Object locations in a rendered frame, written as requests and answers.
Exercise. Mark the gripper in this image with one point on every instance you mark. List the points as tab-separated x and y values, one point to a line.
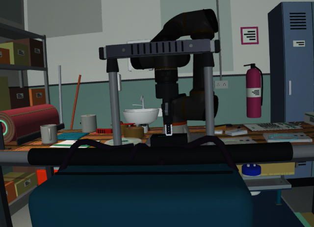
166	91

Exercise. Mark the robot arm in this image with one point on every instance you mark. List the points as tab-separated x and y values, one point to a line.
193	23

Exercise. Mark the black concentrator body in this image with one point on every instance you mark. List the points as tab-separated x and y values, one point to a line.
169	139

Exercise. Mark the red small tray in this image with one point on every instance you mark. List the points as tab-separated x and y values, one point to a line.
104	131

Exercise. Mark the white flat packet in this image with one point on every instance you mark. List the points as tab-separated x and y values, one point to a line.
241	139

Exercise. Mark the white sink basin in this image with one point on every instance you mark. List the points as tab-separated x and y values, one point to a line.
141	115

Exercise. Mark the brown tape roll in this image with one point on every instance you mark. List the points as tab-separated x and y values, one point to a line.
133	132

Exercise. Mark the white faucet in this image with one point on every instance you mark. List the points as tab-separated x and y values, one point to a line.
141	102

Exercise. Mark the silver disc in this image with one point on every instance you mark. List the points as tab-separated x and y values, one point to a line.
126	141

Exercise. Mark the small white block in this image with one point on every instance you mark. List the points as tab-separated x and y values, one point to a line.
218	132

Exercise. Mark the white small device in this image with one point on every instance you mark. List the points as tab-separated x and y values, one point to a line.
236	132

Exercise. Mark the teal padded seat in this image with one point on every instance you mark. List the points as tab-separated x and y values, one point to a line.
139	200

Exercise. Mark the grey paper roll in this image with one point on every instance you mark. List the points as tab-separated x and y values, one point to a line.
88	122

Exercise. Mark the blue white jar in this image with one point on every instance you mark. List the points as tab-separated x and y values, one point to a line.
250	170

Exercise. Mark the magenta fire extinguisher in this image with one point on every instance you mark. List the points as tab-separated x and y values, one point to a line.
253	94

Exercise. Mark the teal book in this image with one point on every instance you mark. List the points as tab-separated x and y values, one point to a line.
72	135

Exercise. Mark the orange stick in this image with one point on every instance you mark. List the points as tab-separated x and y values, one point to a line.
75	102

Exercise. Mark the white printed sheet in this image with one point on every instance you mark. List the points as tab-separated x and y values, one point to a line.
272	126

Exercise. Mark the grey conduit pipe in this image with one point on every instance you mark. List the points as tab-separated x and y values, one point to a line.
219	33

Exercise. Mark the white green paper sheet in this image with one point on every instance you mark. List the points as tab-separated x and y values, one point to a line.
61	144

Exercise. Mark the grey under shelf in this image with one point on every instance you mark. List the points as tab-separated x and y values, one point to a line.
267	183

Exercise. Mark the grey pole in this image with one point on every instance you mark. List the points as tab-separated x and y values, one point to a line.
60	94

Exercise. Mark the beige drawer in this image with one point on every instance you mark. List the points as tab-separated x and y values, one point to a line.
277	168

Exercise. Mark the white tubing packet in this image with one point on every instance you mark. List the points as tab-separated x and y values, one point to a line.
287	137

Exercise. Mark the grey mug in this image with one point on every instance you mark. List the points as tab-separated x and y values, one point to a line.
47	133

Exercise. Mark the pink framed sign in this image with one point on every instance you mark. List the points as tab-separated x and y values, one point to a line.
249	35

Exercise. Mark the orange cardboard box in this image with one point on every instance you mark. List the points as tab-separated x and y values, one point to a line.
4	56
38	95
44	176

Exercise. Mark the maroon rolled mat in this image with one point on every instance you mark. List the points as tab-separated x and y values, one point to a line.
32	119

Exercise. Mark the blue metal locker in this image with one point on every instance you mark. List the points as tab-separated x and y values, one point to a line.
294	65

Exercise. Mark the white green box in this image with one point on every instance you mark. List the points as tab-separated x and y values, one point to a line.
309	118

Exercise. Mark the grey metal shelf unit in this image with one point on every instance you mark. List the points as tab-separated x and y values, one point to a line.
32	67

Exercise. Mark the brown cardboard box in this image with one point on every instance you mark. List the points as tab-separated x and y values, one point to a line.
34	51
19	97

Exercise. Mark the olive cardboard box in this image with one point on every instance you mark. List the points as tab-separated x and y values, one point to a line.
23	184
18	54

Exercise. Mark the black padded grey rail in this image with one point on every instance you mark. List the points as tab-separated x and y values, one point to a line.
159	153

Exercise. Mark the white wall socket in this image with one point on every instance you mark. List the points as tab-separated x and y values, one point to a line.
221	84

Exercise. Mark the grey wall board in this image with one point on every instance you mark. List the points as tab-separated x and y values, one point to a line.
63	13

